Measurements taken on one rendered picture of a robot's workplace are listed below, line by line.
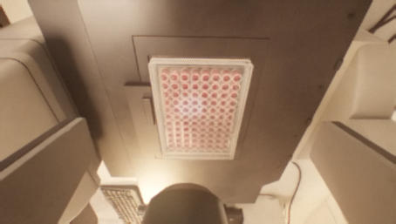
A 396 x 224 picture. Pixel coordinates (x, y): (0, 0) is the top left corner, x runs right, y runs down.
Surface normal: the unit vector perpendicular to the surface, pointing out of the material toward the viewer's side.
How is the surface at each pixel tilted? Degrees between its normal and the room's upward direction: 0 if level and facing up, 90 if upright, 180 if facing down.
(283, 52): 0
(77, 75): 0
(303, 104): 0
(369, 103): 29
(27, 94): 71
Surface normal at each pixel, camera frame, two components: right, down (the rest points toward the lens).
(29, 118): 0.94, 0.22
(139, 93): 0.00, 0.65
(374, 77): 0.01, 0.19
